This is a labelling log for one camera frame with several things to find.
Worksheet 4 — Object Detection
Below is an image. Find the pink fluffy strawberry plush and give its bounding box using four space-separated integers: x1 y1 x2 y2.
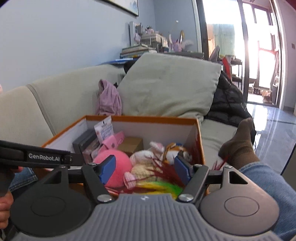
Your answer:
93 149 132 189

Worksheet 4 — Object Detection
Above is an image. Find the red feather cat toy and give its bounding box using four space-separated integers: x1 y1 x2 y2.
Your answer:
108 152 232 200

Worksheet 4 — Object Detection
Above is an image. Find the pink card wallet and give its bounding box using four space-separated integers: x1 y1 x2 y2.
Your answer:
91 131 125 160

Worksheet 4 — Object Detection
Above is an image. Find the small brown cardboard box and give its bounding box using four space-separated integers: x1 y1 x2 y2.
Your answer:
117 137 144 157

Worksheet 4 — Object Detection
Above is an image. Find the crocheted bunny doll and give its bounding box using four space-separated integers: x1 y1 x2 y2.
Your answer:
123 142 165 189

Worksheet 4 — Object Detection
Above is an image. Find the person's left hand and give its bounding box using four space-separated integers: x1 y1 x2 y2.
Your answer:
0 191 14 230

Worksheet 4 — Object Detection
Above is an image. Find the brown patterned box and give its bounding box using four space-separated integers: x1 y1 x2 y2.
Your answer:
82 138 100 164

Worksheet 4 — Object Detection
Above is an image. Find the left leg in blue jeans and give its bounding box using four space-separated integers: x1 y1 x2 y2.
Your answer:
9 167 38 192

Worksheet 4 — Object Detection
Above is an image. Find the fox plush with blue hat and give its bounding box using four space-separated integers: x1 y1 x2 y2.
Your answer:
163 143 192 165

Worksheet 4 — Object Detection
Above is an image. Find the dark grey flat box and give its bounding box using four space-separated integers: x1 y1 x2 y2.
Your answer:
72 129 97 154

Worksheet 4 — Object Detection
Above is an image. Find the white cream tube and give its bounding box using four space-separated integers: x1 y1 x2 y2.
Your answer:
94 116 114 144

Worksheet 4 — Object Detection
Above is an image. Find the brown sock foot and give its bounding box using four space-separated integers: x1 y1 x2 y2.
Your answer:
218 118 259 170

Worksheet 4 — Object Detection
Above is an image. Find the orange cardboard storage box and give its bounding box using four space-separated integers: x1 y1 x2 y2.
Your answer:
41 114 206 186

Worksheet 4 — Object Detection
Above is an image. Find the pink purple cloth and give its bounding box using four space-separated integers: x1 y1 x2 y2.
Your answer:
95 79 122 116

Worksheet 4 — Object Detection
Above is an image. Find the black jacket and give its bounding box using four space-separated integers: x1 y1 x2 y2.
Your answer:
203 70 258 144

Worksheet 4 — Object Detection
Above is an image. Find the beige sofa cushion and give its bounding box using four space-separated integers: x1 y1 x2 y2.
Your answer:
117 53 221 121

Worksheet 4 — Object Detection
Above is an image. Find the framed wall picture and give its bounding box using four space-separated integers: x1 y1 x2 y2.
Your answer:
103 0 139 16

